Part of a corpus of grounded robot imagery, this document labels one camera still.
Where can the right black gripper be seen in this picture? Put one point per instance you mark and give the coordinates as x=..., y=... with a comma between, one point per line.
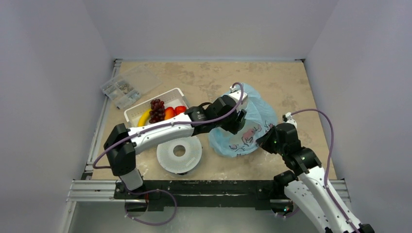
x=266, y=141

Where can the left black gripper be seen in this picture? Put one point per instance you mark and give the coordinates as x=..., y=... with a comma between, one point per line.
x=235, y=123

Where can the light blue plastic bag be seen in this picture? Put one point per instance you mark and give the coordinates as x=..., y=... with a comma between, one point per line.
x=260, y=117

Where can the red orange fake fruit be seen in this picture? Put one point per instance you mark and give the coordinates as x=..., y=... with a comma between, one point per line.
x=169, y=113

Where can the red fake grapes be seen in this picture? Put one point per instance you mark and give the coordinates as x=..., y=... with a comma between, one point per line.
x=157, y=111

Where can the yellow fake fruit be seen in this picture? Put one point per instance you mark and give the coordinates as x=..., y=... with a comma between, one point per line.
x=144, y=118

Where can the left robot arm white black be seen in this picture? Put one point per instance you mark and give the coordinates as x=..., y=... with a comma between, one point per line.
x=123, y=144

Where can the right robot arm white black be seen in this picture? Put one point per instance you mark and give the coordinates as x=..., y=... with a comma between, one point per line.
x=306, y=183

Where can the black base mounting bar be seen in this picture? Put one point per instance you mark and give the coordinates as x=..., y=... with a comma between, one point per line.
x=257, y=194

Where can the white perforated plastic basket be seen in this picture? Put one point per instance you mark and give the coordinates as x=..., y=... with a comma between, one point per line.
x=172, y=98

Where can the clear plastic screw organizer box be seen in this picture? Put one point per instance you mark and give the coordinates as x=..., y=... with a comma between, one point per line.
x=128, y=87

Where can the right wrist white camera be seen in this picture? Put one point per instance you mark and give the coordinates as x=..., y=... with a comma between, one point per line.
x=288, y=118

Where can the wrist white camera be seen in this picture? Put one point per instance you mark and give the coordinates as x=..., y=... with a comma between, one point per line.
x=239, y=96
x=288, y=118

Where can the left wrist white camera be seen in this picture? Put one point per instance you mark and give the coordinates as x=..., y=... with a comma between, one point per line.
x=239, y=96

